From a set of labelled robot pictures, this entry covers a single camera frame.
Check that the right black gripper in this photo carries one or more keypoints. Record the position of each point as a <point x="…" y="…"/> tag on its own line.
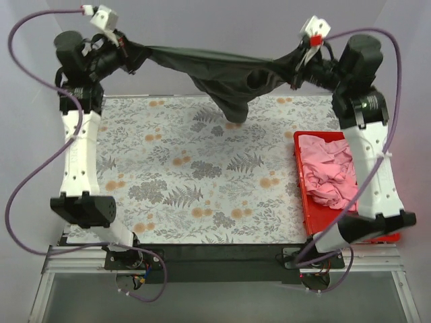
<point x="300" y="69"/>

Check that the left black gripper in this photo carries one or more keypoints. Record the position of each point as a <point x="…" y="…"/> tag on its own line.
<point x="127" y="56"/>

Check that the dark grey t shirt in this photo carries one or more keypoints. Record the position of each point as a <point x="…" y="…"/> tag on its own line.
<point x="230" y="80"/>

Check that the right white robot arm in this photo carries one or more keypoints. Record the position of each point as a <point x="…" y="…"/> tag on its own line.
<point x="369" y="128"/>

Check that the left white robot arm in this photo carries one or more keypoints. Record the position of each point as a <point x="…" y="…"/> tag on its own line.
<point x="84" y="64"/>

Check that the pink t shirt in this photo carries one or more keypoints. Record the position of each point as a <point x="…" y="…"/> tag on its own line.
<point x="328" y="170"/>

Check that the floral table mat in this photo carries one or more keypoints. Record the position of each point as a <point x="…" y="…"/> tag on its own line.
<point x="181" y="173"/>

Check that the red plastic bin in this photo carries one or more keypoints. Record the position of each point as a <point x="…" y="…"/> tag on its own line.
<point x="316" y="217"/>

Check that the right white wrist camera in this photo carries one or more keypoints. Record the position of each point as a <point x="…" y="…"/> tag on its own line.
<point x="315" y="29"/>

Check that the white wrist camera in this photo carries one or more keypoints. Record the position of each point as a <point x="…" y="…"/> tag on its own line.
<point x="315" y="29"/>
<point x="102" y="17"/>

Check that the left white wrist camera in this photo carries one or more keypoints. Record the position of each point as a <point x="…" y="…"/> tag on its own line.
<point x="102" y="17"/>

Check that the aluminium frame rail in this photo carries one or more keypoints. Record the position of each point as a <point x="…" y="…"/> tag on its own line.
<point x="74" y="287"/>

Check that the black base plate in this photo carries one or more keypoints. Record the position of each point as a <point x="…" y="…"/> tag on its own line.
<point x="209" y="263"/>

